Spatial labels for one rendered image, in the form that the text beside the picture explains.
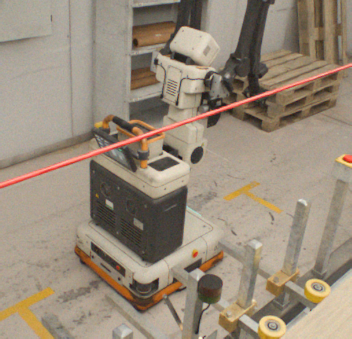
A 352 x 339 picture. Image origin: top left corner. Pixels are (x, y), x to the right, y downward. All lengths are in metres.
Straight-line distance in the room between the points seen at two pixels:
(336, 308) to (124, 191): 1.29
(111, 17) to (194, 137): 1.55
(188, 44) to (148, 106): 2.28
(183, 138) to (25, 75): 1.63
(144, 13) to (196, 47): 1.97
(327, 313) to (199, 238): 1.34
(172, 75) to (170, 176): 0.52
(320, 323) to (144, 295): 1.26
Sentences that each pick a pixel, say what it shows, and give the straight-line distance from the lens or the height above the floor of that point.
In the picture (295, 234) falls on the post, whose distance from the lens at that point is 1.73.
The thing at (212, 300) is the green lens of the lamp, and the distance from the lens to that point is 1.33.
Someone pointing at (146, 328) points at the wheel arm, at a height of 0.86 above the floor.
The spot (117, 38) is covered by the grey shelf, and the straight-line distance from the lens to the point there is 3.92.
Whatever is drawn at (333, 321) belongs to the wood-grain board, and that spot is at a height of 0.90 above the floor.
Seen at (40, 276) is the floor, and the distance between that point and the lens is 3.06.
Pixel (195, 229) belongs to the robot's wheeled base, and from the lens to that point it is 2.94.
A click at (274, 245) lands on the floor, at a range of 3.40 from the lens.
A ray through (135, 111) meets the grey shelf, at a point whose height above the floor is 0.16.
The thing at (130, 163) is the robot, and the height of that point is 0.85.
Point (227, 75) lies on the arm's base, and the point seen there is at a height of 1.22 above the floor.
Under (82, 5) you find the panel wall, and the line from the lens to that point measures 4.07.
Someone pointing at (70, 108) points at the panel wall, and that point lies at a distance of 4.25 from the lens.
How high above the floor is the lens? 2.02
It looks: 29 degrees down
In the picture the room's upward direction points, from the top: 5 degrees clockwise
